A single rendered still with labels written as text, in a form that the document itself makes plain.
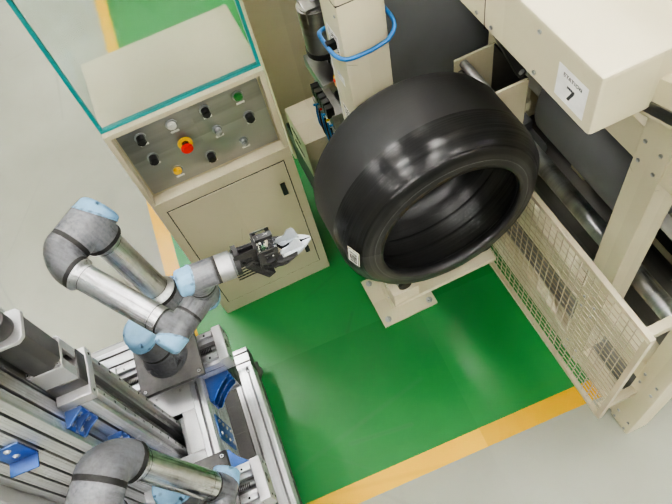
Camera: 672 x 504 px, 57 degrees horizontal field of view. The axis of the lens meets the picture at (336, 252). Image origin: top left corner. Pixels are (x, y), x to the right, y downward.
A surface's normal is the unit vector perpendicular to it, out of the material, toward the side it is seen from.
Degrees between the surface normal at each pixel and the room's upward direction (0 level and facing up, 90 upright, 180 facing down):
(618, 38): 0
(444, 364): 0
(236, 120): 90
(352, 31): 90
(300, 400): 0
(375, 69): 90
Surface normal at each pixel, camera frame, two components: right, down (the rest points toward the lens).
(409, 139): -0.36, -0.41
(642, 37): -0.16, -0.51
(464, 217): -0.56, -0.26
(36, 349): 0.90, 0.27
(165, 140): 0.40, 0.75
